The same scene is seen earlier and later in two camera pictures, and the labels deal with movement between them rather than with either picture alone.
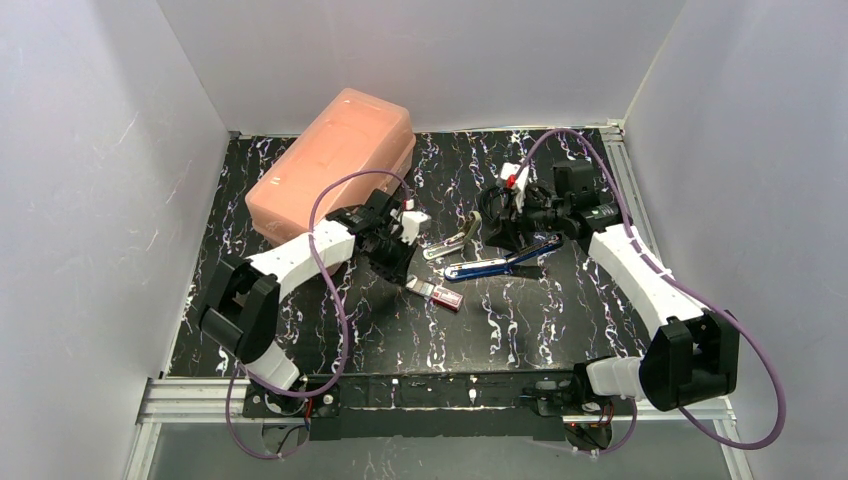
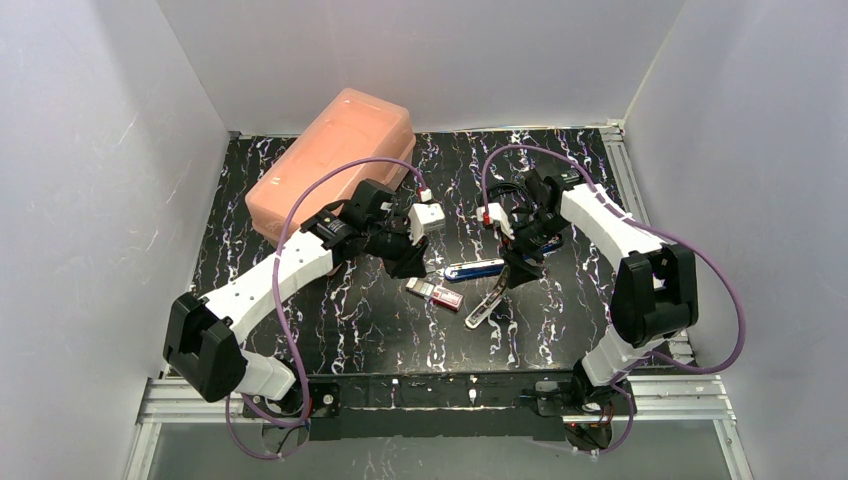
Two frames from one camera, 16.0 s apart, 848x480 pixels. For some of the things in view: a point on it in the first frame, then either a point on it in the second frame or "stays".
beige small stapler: [471, 225] → [494, 297]
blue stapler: [474, 269] stays
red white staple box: [435, 293] stays
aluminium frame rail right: [632, 191] stays
